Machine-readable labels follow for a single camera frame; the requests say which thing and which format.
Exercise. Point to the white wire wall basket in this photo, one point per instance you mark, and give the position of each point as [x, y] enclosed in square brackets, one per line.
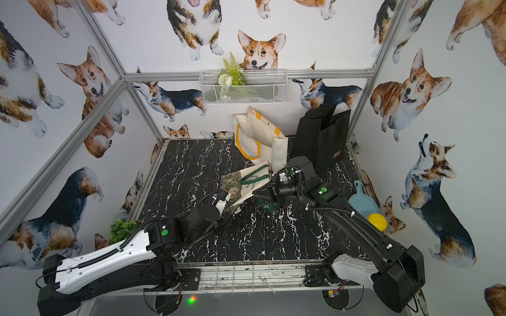
[250, 87]

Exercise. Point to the artificial fern and white flower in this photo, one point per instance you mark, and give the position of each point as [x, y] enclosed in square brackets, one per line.
[231, 75]

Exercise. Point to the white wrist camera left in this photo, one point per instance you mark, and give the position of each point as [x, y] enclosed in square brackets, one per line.
[221, 201]

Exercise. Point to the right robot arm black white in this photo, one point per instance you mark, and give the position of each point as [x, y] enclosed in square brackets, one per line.
[318, 196]

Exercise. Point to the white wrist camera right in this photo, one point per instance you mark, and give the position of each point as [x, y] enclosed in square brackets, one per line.
[284, 177]

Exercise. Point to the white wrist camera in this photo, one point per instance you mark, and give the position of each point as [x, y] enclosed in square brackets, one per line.
[221, 201]
[284, 177]

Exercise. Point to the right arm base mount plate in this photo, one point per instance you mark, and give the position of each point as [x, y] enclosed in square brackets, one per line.
[323, 276]

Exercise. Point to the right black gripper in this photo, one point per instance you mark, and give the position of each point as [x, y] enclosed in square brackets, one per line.
[273, 189]

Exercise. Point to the cream tote bag green handles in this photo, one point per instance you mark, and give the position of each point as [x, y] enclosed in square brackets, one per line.
[240, 185]

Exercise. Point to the cream tote bag yellow handles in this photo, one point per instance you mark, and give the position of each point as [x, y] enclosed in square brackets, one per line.
[259, 140]

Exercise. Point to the black canvas tote bag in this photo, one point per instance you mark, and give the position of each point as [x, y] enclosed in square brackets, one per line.
[321, 136]

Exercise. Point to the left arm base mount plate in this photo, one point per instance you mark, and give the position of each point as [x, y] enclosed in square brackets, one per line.
[186, 279]

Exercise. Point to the light blue dustpan scoop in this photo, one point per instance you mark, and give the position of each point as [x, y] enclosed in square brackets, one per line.
[361, 202]

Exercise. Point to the potted green plant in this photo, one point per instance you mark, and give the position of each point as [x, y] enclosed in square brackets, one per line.
[120, 230]

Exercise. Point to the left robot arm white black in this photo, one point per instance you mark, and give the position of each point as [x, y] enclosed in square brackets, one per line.
[143, 259]

